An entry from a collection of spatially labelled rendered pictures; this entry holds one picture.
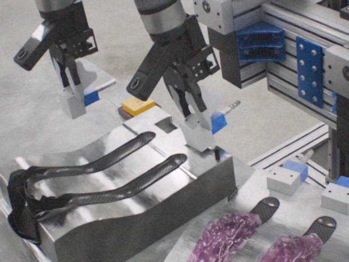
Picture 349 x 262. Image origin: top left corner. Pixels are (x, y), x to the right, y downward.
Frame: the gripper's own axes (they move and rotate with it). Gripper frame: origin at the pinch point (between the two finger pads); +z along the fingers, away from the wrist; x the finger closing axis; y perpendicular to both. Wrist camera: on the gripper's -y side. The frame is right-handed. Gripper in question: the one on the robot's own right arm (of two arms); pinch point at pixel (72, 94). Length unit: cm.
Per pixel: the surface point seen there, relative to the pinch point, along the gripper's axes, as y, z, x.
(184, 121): 10.5, 0.3, -27.4
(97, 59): 86, 95, 186
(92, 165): -6.1, 6.8, -17.1
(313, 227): 14, 10, -57
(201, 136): 11.1, 2.1, -31.5
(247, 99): 115, 95, 84
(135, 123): 7.5, 6.0, -12.3
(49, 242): -23.1, 3.5, -33.9
